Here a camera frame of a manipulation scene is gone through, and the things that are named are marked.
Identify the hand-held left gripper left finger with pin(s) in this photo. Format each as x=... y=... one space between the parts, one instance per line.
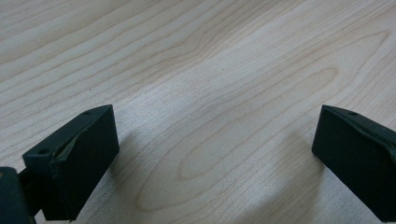
x=77 y=161

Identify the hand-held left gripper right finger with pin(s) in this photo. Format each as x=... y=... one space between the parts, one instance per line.
x=358 y=158

